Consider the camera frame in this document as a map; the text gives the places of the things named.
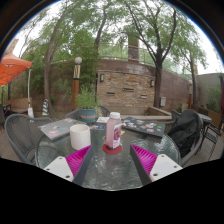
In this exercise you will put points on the globe lamp post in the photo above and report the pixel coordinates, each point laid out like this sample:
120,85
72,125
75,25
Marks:
76,83

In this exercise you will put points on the black backpack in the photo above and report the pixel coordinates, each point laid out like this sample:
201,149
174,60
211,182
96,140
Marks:
185,131

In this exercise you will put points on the grey mesh chair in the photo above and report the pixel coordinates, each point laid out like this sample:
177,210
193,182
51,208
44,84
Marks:
20,133

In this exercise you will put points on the slender tree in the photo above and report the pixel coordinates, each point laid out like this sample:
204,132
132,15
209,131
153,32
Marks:
193,86

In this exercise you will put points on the potted plant in blue pot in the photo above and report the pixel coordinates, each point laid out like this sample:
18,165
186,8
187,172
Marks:
87,103

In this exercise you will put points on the dark-trunked tree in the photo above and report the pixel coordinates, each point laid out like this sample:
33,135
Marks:
157,86

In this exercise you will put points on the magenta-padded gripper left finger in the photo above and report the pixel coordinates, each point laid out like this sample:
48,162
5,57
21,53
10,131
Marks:
80,160

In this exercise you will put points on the wall lantern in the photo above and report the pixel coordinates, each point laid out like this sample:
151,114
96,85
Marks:
102,77
152,83

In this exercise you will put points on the silver laptop with stickers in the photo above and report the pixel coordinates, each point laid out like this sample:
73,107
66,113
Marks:
56,128

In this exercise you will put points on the small colourful sticker cards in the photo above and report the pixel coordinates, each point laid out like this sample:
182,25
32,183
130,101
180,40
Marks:
97,127

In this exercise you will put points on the printed paper sheet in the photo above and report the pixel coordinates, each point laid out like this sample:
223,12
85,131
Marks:
101,120

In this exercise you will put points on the round patio table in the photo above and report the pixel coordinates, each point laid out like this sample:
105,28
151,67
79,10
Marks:
206,118

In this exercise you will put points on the dark patio chair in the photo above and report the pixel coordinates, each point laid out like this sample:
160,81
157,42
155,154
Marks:
213,136

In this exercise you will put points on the pink drink bottle white cap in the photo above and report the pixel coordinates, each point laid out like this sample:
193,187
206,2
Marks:
113,131

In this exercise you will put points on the white wall box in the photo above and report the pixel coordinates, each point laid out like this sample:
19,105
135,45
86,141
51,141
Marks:
163,101

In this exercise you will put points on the closed maroon umbrella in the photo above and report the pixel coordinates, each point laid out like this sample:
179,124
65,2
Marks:
222,96

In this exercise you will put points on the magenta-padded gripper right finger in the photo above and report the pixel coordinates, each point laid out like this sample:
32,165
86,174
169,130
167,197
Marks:
144,160

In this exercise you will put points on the grey woven chair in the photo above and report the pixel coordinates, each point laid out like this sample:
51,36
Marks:
196,146

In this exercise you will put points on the blue yellow striped bollard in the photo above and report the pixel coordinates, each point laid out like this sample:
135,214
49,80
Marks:
45,108

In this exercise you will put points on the leaning tree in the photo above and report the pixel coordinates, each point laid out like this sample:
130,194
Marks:
48,83

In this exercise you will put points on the white cup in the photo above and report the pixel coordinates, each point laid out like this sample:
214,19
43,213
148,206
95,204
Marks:
80,137

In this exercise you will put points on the black laptop with stickers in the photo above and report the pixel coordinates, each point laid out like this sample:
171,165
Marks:
145,126

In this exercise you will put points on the orange canopy umbrella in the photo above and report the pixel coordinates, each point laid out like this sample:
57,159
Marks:
13,66

